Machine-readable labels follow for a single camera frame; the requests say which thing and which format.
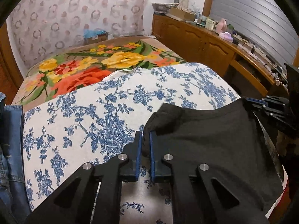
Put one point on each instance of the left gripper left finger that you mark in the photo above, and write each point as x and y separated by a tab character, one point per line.
92	194

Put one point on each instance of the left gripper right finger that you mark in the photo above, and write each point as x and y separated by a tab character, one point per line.
203	192

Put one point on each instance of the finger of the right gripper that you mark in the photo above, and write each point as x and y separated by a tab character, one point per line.
256	102

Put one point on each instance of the black sweater garment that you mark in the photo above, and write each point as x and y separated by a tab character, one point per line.
229	137

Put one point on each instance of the blue floral white bedspread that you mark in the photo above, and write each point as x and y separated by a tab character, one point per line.
95	123

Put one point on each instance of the dark blue jeans bottom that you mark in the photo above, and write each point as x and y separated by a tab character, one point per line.
14	204

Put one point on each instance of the pink bottle on sideboard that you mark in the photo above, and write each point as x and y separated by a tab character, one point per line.
221	26

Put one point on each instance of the wooden sideboard cabinet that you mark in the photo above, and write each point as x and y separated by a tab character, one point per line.
195	44

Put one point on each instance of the grey roller shutter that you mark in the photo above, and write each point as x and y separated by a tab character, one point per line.
263	22

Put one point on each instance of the cardboard box on sideboard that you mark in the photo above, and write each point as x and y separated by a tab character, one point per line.
183	15

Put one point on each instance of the colourful floral blanket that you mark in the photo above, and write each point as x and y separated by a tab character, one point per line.
90	64

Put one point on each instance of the circle patterned sheer curtain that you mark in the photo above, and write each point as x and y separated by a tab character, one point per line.
41	28

